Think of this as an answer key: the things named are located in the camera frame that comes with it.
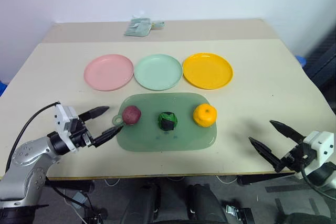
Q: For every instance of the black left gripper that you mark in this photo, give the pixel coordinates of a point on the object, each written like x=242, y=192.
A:
x=79, y=134

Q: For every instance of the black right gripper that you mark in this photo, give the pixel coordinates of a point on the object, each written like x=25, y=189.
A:
x=294, y=159

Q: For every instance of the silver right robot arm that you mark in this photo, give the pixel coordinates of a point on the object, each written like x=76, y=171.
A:
x=322, y=175

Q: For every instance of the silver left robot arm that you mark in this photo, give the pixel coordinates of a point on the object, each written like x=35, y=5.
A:
x=27, y=161

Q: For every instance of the dark red round fruit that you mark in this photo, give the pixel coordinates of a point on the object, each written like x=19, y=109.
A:
x=131, y=115

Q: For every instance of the pink plate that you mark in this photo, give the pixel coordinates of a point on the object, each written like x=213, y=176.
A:
x=109, y=72

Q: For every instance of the dark green vegetable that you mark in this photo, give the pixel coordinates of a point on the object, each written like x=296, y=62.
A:
x=167, y=121

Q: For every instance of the orange mandarin fruit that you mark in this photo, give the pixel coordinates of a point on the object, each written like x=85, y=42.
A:
x=205, y=115

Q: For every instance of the light green plate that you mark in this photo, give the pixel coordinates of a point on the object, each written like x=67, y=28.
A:
x=158, y=72

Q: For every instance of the orange plate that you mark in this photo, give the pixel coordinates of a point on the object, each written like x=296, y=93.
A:
x=208, y=70

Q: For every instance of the green cutting board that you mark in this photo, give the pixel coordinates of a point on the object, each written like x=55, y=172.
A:
x=168, y=138

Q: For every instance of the blue object at table side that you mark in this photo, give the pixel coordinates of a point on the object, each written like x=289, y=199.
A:
x=301, y=61
x=2, y=87

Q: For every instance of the dark rounded robot leg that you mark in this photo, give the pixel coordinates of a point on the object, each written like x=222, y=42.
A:
x=143, y=203
x=203, y=200

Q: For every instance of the folded green cloth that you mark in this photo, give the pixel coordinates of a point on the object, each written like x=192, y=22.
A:
x=137, y=27

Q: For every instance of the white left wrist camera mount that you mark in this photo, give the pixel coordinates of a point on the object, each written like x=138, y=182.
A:
x=63, y=124

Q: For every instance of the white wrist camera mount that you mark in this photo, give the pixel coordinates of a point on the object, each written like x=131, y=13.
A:
x=320, y=145
x=63, y=124

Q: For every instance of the black table frame bar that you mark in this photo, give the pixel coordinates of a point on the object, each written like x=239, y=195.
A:
x=262, y=179

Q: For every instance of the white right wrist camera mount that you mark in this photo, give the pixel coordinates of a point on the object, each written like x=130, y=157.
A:
x=320, y=145

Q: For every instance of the black caster wheel bracket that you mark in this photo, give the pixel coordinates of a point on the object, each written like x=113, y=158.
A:
x=237, y=212

